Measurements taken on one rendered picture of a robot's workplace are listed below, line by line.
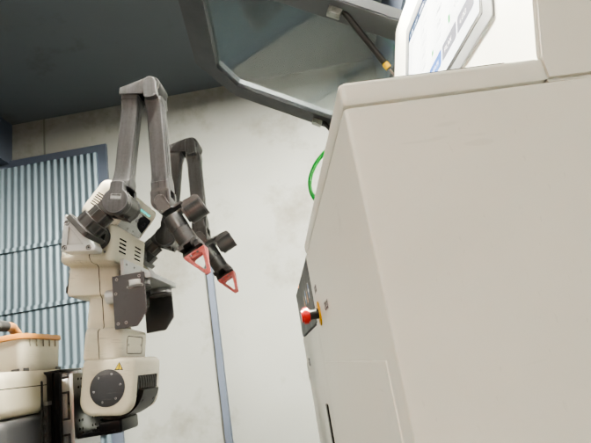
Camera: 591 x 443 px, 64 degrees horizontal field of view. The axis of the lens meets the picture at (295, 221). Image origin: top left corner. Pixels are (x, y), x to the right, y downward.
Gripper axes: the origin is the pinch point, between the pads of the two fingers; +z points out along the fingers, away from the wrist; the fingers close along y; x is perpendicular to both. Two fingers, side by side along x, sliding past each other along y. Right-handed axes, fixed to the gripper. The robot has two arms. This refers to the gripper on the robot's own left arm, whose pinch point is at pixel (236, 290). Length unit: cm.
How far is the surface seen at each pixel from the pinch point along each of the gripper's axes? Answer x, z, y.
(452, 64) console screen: -58, 13, -104
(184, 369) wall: 71, -11, 159
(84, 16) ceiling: -9, -205, 58
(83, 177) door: 61, -174, 153
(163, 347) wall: 75, -32, 159
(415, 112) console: -35, 25, -130
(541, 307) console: -32, 47, -129
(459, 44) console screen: -59, 12, -107
